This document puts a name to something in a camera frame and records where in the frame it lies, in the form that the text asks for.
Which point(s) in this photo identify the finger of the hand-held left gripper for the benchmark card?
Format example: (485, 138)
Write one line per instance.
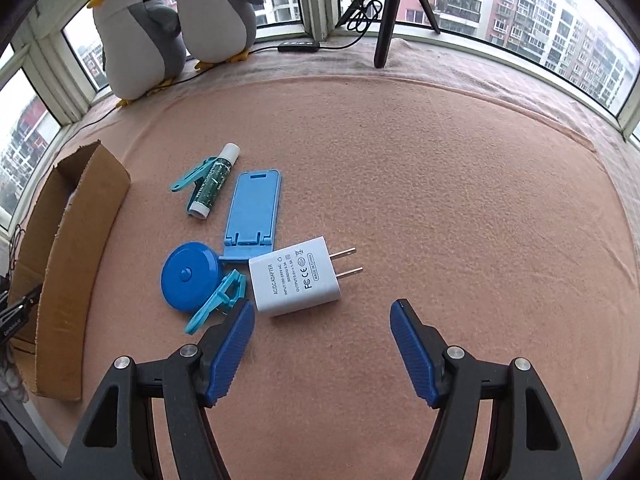
(22, 302)

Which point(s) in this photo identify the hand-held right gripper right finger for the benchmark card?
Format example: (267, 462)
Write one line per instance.
(415, 350)

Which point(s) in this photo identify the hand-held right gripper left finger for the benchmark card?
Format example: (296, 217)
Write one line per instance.
(230, 355)

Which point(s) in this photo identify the teal plastic clip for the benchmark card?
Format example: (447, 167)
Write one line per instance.
(220, 295)
(182, 180)

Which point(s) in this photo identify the cardboard box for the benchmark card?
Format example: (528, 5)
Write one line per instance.
(70, 260)

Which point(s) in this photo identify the blue round tape measure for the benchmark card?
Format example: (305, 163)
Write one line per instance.
(187, 275)

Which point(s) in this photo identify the white plug charger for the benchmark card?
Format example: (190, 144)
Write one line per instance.
(295, 275)

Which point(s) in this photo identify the blue folding phone stand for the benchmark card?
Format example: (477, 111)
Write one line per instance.
(252, 205)

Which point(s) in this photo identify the green lip balm tube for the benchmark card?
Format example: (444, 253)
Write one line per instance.
(212, 182)

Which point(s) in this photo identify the person's left hand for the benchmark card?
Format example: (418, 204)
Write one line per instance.
(11, 377)

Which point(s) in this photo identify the large penguin plush toy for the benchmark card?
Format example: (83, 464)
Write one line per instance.
(135, 45)

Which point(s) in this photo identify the light checkered blanket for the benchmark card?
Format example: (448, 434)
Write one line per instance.
(500, 70)

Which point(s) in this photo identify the black tripod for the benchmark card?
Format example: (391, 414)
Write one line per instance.
(384, 35)

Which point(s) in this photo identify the small penguin plush toy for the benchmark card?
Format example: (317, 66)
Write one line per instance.
(215, 15)

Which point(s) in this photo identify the white window frame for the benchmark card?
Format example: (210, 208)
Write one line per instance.
(320, 0)

